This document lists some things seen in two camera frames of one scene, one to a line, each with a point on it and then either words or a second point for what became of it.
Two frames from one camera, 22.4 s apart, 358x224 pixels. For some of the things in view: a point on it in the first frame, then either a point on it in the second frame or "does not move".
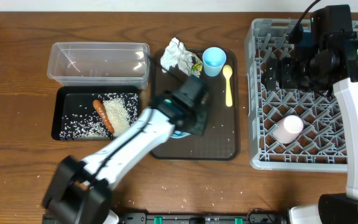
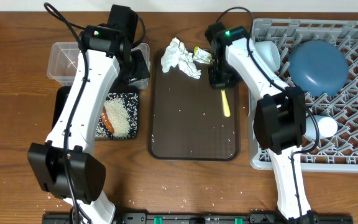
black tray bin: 74,117 does not move
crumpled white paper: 175,54 does not move
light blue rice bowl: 178,134 → 269,53
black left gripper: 196,125 → 138,68
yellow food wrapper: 197,64 → 201,55
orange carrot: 100,107 does not move
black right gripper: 270,76 → 221,78
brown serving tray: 220,142 does not move
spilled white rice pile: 84,124 does not move
